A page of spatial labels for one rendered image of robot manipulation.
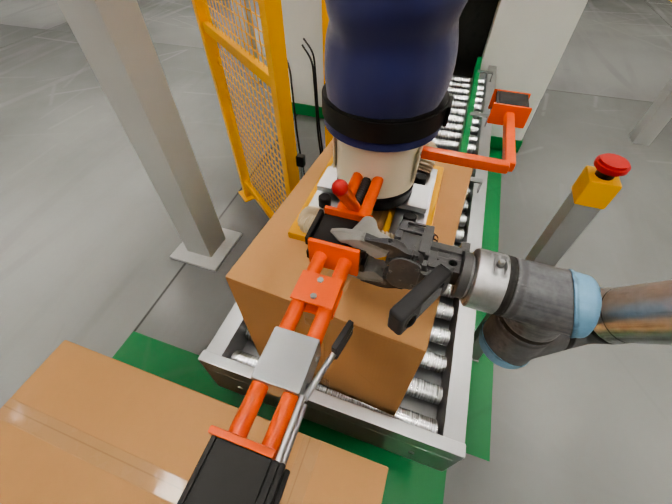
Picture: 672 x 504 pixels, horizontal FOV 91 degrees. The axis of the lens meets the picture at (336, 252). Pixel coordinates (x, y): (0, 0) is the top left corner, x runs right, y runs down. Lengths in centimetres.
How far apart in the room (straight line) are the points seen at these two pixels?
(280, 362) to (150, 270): 174
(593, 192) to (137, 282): 198
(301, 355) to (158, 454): 67
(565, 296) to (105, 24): 139
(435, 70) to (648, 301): 43
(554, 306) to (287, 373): 35
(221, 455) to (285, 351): 12
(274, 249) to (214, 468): 43
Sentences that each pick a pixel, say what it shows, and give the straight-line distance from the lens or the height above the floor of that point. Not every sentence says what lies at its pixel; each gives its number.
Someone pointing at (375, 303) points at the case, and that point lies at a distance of 62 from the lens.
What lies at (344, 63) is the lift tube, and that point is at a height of 128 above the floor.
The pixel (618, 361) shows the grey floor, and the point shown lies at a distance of 205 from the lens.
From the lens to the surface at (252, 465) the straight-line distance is 39.
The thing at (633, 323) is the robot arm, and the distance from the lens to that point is 62.
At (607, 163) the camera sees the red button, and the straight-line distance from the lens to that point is 97.
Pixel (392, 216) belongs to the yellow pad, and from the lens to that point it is 75.
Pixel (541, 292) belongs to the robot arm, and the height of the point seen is 111.
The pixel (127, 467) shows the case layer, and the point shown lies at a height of 54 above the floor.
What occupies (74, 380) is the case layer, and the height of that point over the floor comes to 54.
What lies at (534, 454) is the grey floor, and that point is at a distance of 168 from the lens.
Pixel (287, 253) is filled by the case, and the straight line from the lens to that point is 70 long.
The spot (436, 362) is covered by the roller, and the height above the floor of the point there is 55.
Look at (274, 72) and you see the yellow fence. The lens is 119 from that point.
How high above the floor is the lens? 148
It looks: 50 degrees down
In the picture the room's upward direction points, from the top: straight up
